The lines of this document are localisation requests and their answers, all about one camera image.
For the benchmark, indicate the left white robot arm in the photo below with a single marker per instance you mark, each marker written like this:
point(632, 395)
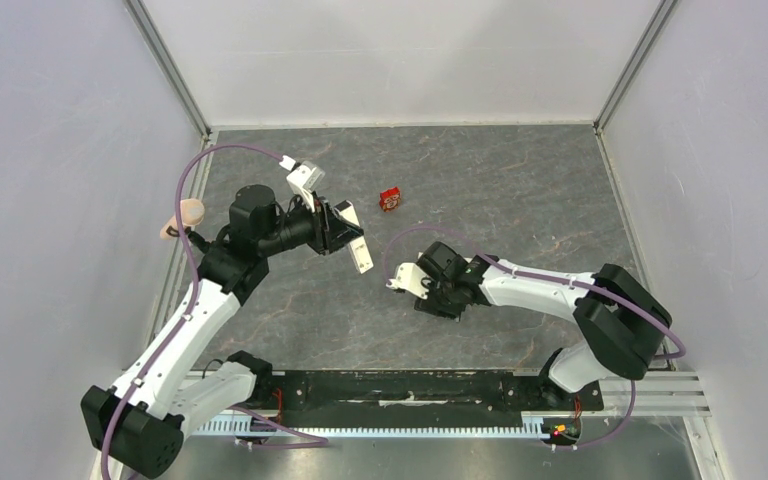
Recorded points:
point(144, 417)

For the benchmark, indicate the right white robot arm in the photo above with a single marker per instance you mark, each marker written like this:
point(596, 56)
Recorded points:
point(621, 323)

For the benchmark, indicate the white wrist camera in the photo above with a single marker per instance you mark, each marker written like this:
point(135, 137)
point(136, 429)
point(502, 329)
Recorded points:
point(408, 278)
point(302, 178)

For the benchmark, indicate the white slotted cable duct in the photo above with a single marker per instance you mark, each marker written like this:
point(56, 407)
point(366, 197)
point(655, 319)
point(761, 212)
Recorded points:
point(237, 424)

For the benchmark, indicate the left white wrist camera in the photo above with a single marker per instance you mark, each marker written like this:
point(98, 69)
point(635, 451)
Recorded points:
point(302, 178)

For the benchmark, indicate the small red toy block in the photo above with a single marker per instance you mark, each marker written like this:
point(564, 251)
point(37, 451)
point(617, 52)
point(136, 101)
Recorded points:
point(390, 199)

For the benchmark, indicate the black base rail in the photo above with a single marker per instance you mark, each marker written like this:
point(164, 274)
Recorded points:
point(414, 398)

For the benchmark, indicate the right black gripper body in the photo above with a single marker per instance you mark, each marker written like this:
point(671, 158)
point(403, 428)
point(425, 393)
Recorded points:
point(438, 304)

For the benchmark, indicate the white remote control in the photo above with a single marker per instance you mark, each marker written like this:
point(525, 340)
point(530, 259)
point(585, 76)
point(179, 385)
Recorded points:
point(358, 247)

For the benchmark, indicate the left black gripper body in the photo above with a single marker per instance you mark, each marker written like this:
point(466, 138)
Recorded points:
point(309, 226)

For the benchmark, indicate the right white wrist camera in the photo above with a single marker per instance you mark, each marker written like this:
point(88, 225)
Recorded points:
point(408, 278)

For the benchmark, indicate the pink handle knob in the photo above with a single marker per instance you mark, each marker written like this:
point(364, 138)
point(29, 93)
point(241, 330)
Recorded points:
point(191, 213)

